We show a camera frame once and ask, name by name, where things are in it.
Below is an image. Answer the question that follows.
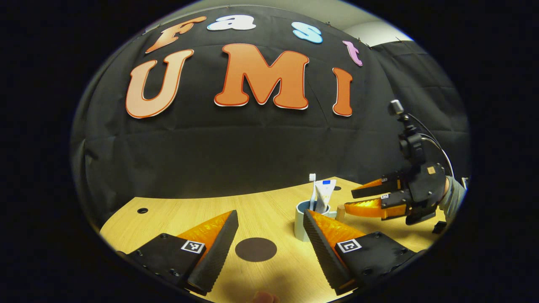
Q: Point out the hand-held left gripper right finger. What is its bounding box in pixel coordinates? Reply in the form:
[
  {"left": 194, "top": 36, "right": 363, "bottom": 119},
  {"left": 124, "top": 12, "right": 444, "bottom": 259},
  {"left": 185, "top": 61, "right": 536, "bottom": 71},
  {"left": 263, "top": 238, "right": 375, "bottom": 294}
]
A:
[{"left": 303, "top": 209, "right": 426, "bottom": 295}]

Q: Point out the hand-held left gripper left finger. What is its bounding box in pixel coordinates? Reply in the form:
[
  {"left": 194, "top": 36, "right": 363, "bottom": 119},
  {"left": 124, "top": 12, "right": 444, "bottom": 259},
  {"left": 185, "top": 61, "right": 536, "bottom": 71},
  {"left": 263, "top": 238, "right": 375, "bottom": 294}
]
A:
[{"left": 116, "top": 210, "right": 240, "bottom": 296}]

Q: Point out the light blue cup wooden handle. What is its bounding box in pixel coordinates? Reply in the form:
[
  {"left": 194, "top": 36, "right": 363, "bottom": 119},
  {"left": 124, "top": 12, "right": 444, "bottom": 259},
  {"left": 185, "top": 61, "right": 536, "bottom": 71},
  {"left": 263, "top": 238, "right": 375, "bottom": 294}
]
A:
[{"left": 294, "top": 200, "right": 347, "bottom": 242}]

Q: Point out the dark round coaster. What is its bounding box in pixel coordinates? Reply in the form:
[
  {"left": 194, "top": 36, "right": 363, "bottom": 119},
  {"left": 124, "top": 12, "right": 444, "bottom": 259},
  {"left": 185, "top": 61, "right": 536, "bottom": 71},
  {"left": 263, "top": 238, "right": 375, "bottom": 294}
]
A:
[{"left": 235, "top": 237, "right": 278, "bottom": 263}]

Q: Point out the white toothpaste tube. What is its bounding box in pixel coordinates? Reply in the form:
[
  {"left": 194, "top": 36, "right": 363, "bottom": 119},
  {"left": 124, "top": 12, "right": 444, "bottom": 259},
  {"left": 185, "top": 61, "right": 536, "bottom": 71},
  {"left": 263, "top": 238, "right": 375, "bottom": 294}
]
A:
[{"left": 315, "top": 179, "right": 337, "bottom": 214}]

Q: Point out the wooden desktop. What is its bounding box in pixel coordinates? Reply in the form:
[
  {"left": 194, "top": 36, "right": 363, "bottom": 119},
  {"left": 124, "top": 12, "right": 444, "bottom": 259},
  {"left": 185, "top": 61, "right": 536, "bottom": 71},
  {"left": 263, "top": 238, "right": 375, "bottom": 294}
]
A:
[{"left": 100, "top": 177, "right": 447, "bottom": 303}]

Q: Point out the black backdrop cloth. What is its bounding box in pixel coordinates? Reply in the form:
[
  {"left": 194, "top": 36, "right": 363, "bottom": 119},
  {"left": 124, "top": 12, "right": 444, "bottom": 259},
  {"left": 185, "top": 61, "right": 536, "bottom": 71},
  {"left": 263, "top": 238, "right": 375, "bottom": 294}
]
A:
[{"left": 69, "top": 5, "right": 471, "bottom": 228}]

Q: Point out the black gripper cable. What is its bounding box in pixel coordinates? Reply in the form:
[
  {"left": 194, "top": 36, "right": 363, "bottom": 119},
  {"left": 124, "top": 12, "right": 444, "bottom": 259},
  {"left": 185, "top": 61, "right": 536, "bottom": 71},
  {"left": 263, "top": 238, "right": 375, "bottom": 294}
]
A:
[{"left": 406, "top": 113, "right": 455, "bottom": 177}]

